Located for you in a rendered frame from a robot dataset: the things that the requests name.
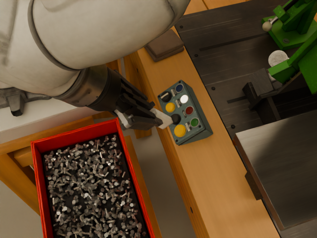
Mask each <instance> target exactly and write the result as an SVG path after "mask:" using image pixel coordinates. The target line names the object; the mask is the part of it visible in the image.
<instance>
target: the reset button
mask: <svg viewBox="0 0 317 238"><path fill-rule="evenodd" d="M174 109H175V105H174V104H173V103H172V102H170V103H168V104H167V105H166V110H167V111H168V112H172V111H173V110H174Z"/></svg>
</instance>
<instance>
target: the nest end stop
mask: <svg viewBox="0 0 317 238"><path fill-rule="evenodd" d="M249 77H250V80H251V82H252V84H253V87H254V89H255V91H256V94H257V96H259V95H260V94H262V93H261V91H260V89H259V86H258V84H257V82H256V79H255V77H254V75H253V74H252V75H250V76H249Z"/></svg>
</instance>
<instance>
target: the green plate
mask: <svg viewBox="0 0 317 238"><path fill-rule="evenodd" d="M287 64H288V65H289V66H291V65H292V66H293V67H294V68H295V69H296V70H299V69H300V70H301V72H302V74H303V76H304V78H305V81H306V83H307V85H308V87H309V89H310V91H311V93H312V94H317V30H316V31H315V32H314V33H313V34H312V35H311V37H309V38H308V39H307V40H306V41H305V42H304V44H303V45H302V46H301V47H300V48H299V49H298V50H297V51H296V52H295V53H294V54H293V55H292V56H291V57H290V58H289V59H288V60H287Z"/></svg>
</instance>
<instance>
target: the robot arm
mask: <svg viewBox="0 0 317 238"><path fill-rule="evenodd" d="M190 1H191V0H0V109H2V108H6V107H10V110H11V113H12V115H13V116H16V117H17V116H21V115H22V114H23V111H24V105H25V103H27V102H32V101H36V100H49V99H51V98H54V99H58V100H61V101H63V102H66V103H68V104H71V105H73V106H75V107H88V108H90V109H93V110H95V111H108V112H110V113H111V114H112V115H113V116H115V117H119V118H120V119H121V122H122V124H121V125H120V127H121V129H122V130H123V131H125V130H126V129H128V128H130V129H138V130H146V131H148V130H149V129H151V128H152V127H154V126H156V127H159V128H161V129H165V128H166V127H168V126H169V125H171V124H172V123H173V121H172V118H171V117H170V116H168V115H166V114H164V113H162V112H160V111H159V110H157V109H155V108H153V107H154V106H155V103H154V102H153V101H152V102H150V103H149V102H147V100H148V97H147V96H146V95H145V94H143V93H142V92H141V91H140V90H138V89H137V88H136V87H135V86H134V85H132V84H131V83H130V82H128V81H127V80H126V79H125V78H124V77H122V75H121V74H120V73H119V72H118V71H117V70H116V69H114V70H112V69H110V68H109V67H107V65H106V63H109V62H112V61H114V60H117V59H119V58H122V57H124V56H127V55H129V54H131V53H133V52H135V51H137V50H139V49H141V48H143V47H145V46H146V45H148V44H149V43H150V42H152V41H154V40H155V39H157V38H159V37H160V36H161V35H162V34H164V33H165V32H167V31H168V30H169V29H170V28H172V27H173V26H174V25H175V24H176V23H177V22H178V21H179V20H180V19H181V17H182V16H183V15H184V13H185V11H186V9H187V7H188V5H189V3H190ZM140 97H141V98H140Z"/></svg>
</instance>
